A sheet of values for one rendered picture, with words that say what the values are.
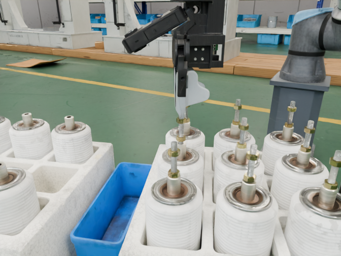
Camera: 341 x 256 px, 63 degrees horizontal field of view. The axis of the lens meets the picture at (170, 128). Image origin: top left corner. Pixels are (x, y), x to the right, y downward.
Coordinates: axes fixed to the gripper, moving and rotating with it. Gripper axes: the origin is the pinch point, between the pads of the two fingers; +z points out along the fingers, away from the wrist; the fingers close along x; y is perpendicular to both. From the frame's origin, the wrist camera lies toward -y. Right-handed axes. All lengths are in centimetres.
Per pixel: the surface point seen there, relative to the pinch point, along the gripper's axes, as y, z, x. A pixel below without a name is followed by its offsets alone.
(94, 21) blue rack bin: -132, 5, 655
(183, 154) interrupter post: 1.0, 8.8, -1.0
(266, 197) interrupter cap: 12.5, 9.6, -14.8
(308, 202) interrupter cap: 18.5, 9.7, -16.5
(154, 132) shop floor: -4, 35, 69
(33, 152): -35.2, 15.7, 15.4
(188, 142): 3.2, 10.4, 7.0
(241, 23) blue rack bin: 157, 4, 460
